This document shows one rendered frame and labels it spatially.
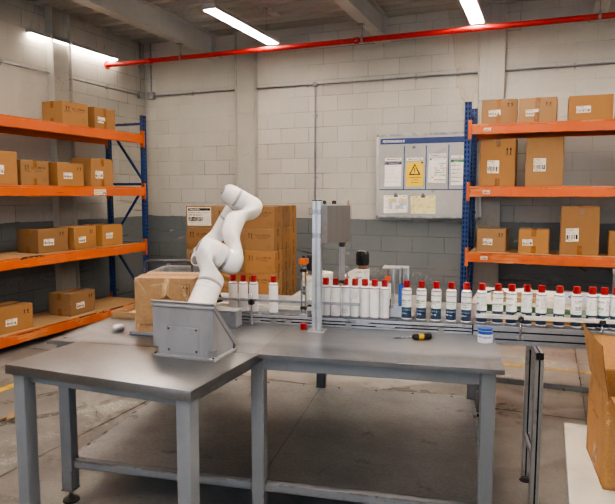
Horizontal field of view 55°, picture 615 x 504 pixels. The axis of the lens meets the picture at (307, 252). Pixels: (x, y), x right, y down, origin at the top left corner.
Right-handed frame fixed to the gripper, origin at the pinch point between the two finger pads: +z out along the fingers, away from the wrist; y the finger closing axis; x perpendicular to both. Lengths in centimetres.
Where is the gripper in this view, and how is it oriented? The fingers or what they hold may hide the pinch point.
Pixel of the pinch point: (218, 298)
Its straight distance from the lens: 338.5
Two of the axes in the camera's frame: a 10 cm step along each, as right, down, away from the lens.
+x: -9.1, 3.2, 2.5
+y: 2.3, -1.0, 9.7
